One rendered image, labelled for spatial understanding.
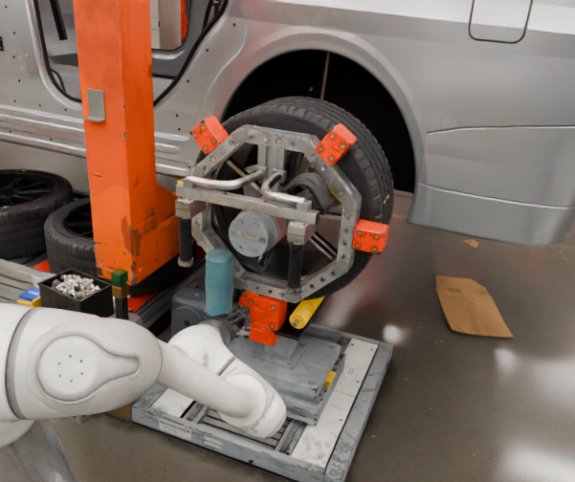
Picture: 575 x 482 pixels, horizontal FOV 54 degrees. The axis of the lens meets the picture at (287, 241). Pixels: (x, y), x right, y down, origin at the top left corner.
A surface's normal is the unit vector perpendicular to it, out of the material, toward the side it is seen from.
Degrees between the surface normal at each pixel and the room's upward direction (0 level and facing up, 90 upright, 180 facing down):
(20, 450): 99
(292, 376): 0
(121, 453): 0
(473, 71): 90
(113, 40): 90
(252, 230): 90
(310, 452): 0
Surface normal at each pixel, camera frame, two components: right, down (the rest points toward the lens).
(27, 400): -0.14, 0.43
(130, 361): 0.96, -0.09
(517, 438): 0.07, -0.91
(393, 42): -0.37, 0.37
